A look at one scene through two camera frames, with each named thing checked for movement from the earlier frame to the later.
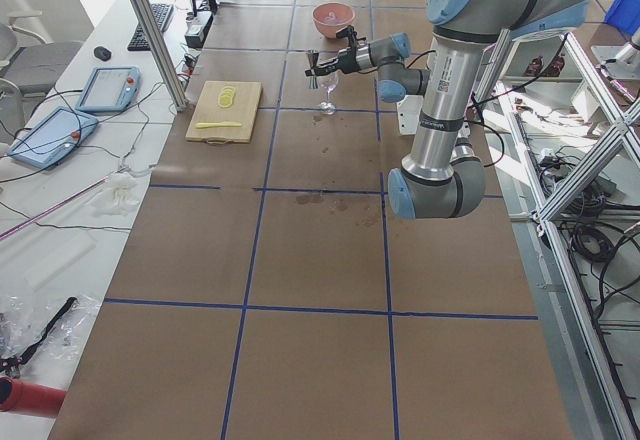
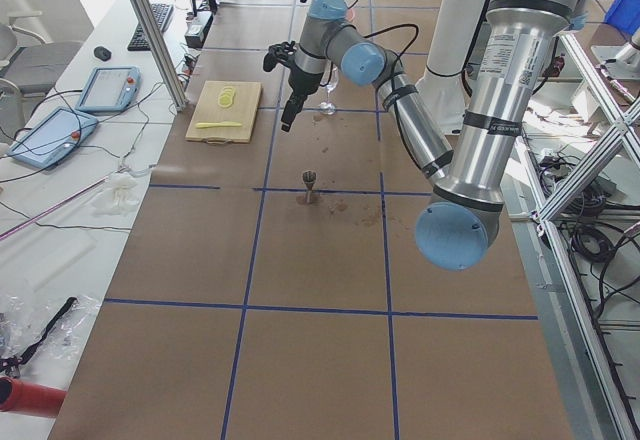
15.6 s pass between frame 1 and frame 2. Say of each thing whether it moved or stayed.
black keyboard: stayed
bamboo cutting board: stayed
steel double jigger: moved
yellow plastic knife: stayed
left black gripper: moved
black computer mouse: stayed
